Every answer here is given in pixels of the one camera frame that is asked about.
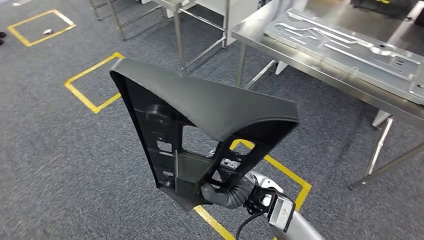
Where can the black plastic plate bracket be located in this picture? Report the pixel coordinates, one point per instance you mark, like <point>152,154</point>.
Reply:
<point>215,106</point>

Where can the stainless steel workbench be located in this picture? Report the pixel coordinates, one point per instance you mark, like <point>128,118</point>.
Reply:
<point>255,33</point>

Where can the white tapered leg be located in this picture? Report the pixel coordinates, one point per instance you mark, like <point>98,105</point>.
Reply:
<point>380,118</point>
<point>281,68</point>

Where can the yellow floor tape square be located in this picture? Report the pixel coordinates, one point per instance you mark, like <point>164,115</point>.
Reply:
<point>79,94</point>
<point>288,172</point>
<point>20,36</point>

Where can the stamped sheet metal panel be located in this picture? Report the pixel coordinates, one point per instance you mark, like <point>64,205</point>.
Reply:
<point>331,43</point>

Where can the small grey floor object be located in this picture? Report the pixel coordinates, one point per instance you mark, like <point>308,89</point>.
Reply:
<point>48,31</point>

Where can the person's black shoe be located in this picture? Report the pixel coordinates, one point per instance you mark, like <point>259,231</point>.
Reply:
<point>2,34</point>

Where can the steel table frame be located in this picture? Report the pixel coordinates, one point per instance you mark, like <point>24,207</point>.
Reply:
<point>178,33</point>

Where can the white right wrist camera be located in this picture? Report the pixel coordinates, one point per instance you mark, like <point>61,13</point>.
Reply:
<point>281,213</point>

